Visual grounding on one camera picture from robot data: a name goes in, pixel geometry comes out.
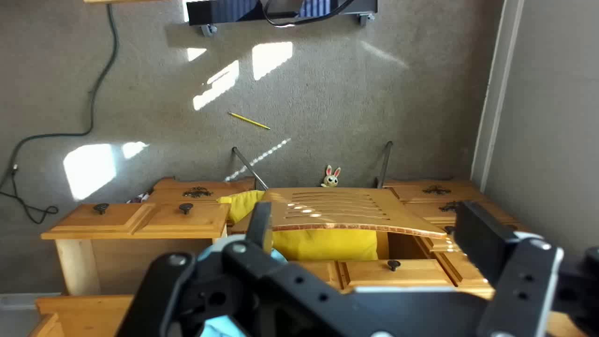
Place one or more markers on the wooden slatted chair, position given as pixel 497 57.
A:
pixel 298 209

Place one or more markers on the small bunny toy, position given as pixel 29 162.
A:
pixel 330 177

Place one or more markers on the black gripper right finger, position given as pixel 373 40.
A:
pixel 482 237

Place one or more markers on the yellow pencil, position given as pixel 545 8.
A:
pixel 250 121

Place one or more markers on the wooden roll-top desk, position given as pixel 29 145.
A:
pixel 175 267

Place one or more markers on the yellow seat cushion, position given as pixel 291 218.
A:
pixel 321 244

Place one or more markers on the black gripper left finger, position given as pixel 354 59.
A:
pixel 259 229

